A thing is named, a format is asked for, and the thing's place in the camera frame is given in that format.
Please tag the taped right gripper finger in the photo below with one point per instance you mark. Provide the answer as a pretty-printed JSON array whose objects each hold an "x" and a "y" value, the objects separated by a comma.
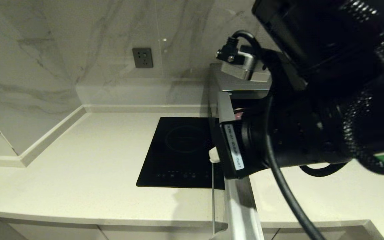
[{"x": 214, "y": 156}]

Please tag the white cabinet door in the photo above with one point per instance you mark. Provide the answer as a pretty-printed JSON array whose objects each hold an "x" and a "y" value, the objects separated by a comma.
[{"x": 162, "y": 234}]

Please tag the black induction cooktop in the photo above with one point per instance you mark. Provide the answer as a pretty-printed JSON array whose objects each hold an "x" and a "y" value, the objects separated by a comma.
[{"x": 178, "y": 150}]

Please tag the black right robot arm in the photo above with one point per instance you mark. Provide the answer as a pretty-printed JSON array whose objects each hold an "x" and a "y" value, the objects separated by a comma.
[{"x": 345, "y": 66}]

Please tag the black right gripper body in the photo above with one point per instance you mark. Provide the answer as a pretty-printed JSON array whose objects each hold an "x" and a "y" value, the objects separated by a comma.
[{"x": 255, "y": 146}]

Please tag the grey single wall socket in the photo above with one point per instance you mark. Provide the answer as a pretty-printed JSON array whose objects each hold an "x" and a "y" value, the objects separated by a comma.
[{"x": 142, "y": 58}]

